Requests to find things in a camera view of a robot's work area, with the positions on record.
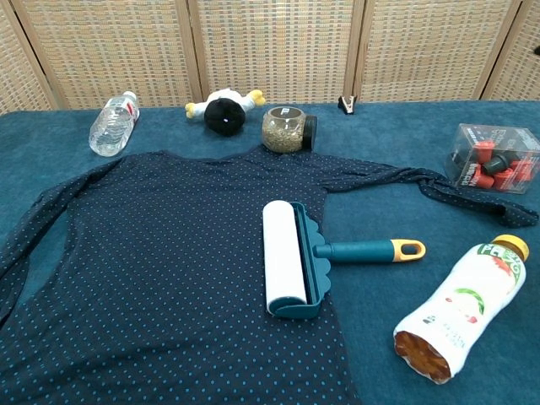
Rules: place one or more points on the clear plastic water bottle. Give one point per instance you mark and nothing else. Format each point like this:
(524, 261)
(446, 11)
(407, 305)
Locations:
(111, 126)

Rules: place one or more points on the white juice bottle yellow cap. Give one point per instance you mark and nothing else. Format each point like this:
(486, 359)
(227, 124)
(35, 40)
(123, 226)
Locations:
(464, 304)

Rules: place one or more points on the black and white plush toy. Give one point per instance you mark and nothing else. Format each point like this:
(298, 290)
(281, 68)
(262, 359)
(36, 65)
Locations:
(223, 115)

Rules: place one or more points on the black and white clip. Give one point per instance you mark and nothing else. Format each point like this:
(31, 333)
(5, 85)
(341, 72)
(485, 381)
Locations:
(348, 105)

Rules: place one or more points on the navy polka dot shirt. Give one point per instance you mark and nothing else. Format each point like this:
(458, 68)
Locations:
(147, 253)

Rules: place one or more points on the blue carpeted table top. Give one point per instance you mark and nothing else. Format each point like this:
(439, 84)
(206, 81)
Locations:
(401, 147)

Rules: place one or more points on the woven bamboo folding screen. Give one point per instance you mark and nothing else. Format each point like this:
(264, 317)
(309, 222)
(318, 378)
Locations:
(274, 42)

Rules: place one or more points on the clear box with red pieces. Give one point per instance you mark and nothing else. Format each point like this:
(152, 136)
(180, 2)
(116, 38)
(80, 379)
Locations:
(489, 160)

